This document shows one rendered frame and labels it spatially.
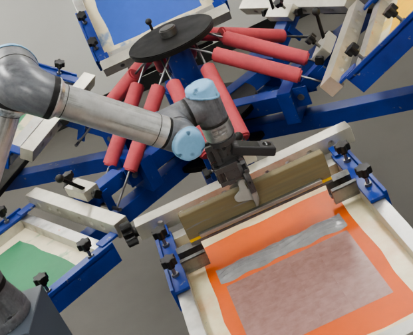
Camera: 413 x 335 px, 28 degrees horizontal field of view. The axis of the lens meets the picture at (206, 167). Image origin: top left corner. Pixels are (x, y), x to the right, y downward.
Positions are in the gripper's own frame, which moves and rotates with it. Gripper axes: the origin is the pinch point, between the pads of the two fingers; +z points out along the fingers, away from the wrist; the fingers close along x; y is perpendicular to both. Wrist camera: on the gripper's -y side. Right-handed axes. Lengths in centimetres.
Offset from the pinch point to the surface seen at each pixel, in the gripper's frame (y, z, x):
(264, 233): 1.6, 13.5, -4.0
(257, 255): 6.0, 13.0, 5.3
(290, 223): -5.9, 13.5, -3.3
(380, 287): -15.5, 13.5, 37.8
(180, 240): 23.6, 11.5, -16.0
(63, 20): 52, 34, -414
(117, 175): 35, 5, -62
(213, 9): -23, -8, -143
